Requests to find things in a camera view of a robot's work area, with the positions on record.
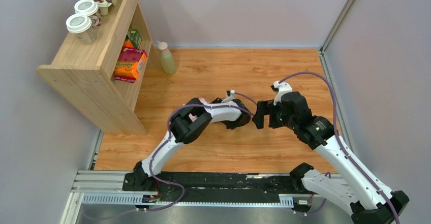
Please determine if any pink folding umbrella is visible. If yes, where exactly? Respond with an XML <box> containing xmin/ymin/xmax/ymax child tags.
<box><xmin>187</xmin><ymin>98</ymin><xmax>208</xmax><ymax>122</ymax></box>

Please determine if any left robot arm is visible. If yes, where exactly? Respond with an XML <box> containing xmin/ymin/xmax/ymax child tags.
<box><xmin>133</xmin><ymin>98</ymin><xmax>253</xmax><ymax>186</ymax></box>

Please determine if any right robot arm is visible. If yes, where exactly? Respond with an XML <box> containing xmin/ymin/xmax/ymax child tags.
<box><xmin>252</xmin><ymin>91</ymin><xmax>409</xmax><ymax>223</ymax></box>

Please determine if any green squeeze bottle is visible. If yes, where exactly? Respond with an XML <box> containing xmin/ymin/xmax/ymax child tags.
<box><xmin>158</xmin><ymin>41</ymin><xmax>176</xmax><ymax>75</ymax></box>

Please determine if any orange pink snack box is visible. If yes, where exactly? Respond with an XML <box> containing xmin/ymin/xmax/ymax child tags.
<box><xmin>113</xmin><ymin>47</ymin><xmax>147</xmax><ymax>83</ymax></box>

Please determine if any green carton on shelf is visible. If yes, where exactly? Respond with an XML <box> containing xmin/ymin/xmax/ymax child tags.
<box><xmin>125</xmin><ymin>29</ymin><xmax>142</xmax><ymax>49</ymax></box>

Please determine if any wooden shelf unit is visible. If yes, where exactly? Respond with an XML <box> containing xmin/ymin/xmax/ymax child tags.
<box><xmin>36</xmin><ymin>0</ymin><xmax>158</xmax><ymax>135</ymax></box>

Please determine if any white lidded jar front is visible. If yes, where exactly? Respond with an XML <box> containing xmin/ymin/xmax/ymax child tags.
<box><xmin>66</xmin><ymin>14</ymin><xmax>97</xmax><ymax>45</ymax></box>

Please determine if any white lidded jar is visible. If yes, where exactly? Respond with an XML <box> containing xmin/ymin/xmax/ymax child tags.
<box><xmin>66</xmin><ymin>14</ymin><xmax>97</xmax><ymax>45</ymax></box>
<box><xmin>74</xmin><ymin>0</ymin><xmax>102</xmax><ymax>27</ymax></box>

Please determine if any white lidded jar rear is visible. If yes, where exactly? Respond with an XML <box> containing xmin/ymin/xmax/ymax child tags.
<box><xmin>74</xmin><ymin>0</ymin><xmax>102</xmax><ymax>27</ymax></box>

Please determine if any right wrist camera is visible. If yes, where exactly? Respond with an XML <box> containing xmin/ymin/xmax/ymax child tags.
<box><xmin>271</xmin><ymin>81</ymin><xmax>293</xmax><ymax>105</ymax></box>

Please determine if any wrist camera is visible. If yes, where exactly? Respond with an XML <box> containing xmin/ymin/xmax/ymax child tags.
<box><xmin>271</xmin><ymin>81</ymin><xmax>293</xmax><ymax>105</ymax></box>
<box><xmin>222</xmin><ymin>90</ymin><xmax>235</xmax><ymax>103</ymax></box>

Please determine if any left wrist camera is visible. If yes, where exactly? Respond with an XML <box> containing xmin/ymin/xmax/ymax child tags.
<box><xmin>222</xmin><ymin>90</ymin><xmax>235</xmax><ymax>103</ymax></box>

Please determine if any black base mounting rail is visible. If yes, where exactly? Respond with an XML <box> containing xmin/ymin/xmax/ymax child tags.
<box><xmin>122</xmin><ymin>172</ymin><xmax>312</xmax><ymax>212</ymax></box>

